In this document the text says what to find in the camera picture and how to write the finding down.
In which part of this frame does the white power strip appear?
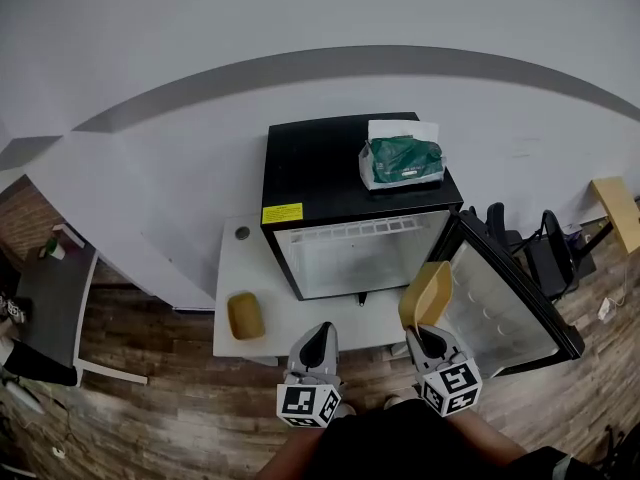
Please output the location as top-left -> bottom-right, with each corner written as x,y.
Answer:
597,296 -> 620,323

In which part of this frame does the person's left forearm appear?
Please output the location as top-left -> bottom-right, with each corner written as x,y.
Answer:
256,424 -> 327,480

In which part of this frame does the green and white tissue pack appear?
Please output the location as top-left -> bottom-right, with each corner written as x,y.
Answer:
356,118 -> 448,192

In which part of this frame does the black mini fridge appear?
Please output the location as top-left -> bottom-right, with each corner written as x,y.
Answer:
259,112 -> 587,380

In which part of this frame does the person's black clothing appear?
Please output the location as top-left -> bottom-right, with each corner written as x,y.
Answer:
304,397 -> 602,480

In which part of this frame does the yellow wooden table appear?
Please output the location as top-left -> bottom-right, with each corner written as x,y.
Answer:
588,176 -> 640,256

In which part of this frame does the person's right forearm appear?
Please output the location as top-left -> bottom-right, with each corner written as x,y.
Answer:
446,406 -> 527,463

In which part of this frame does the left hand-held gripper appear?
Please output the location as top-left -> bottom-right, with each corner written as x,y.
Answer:
275,321 -> 345,429

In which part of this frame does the low white table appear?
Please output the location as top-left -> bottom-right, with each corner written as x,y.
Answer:
212,212 -> 417,360

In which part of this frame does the grey desk with white frame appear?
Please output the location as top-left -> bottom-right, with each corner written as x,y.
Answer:
13,222 -> 150,388

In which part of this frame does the green and white cup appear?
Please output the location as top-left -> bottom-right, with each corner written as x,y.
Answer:
39,237 -> 67,261

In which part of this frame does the black cloth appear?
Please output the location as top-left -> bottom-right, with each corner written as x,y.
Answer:
0,336 -> 80,388

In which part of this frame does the person's right white shoe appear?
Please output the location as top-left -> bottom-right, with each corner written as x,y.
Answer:
383,386 -> 420,410

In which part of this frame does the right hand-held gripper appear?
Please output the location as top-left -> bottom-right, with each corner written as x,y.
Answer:
405,324 -> 485,419

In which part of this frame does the black folding chair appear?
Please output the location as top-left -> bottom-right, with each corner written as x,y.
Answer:
519,209 -> 600,303
486,201 -> 524,257

